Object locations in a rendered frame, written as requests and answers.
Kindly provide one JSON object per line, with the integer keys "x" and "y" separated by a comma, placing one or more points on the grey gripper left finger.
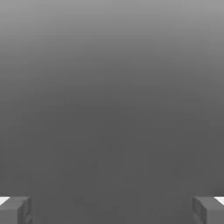
{"x": 12, "y": 210}

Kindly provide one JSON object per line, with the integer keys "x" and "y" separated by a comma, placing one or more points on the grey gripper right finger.
{"x": 210, "y": 210}

